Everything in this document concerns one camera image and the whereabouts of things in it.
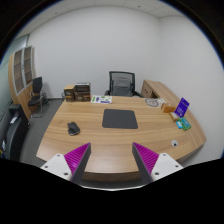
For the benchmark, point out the white green leaflet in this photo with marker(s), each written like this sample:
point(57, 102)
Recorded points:
point(101, 99)

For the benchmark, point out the green blue packet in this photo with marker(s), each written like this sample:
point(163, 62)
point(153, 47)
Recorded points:
point(182, 123)

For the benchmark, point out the black mesh office chair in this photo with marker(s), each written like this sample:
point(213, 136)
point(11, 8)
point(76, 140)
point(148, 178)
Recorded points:
point(122, 84)

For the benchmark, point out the orange small box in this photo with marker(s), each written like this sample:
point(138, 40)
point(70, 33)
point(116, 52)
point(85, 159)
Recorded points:
point(167, 107)

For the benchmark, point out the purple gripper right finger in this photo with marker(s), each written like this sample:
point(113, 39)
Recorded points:
point(153, 166)

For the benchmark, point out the black computer mouse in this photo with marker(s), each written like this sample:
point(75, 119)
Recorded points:
point(73, 128)

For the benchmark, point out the large dark cardboard box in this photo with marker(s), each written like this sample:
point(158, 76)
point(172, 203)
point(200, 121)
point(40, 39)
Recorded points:
point(82, 91)

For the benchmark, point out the dark grey mouse pad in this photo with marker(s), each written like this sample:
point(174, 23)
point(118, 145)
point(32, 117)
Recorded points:
point(122, 119)

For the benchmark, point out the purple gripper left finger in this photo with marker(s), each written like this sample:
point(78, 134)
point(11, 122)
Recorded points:
point(70, 166)

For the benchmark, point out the small brown cardboard box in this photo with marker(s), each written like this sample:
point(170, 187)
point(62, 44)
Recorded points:
point(69, 92)

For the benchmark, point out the wooden bookshelf cabinet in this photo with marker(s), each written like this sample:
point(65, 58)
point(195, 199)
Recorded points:
point(21, 72)

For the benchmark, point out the black visitor chair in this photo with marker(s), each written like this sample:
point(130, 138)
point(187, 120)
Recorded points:
point(36, 95)

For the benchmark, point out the black leather chair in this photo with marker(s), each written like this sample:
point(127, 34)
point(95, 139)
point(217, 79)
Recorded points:
point(13, 129)

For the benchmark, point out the white desk cable grommet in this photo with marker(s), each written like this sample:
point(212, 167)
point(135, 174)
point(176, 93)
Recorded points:
point(174, 143)

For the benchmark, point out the wooden office desk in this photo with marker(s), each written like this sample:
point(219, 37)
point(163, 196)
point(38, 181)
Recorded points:
point(111, 156)

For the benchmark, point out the yellow small box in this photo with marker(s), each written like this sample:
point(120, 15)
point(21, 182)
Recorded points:
point(174, 116)

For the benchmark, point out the wooden side cabinet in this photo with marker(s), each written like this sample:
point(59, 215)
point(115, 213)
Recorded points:
point(155, 89)

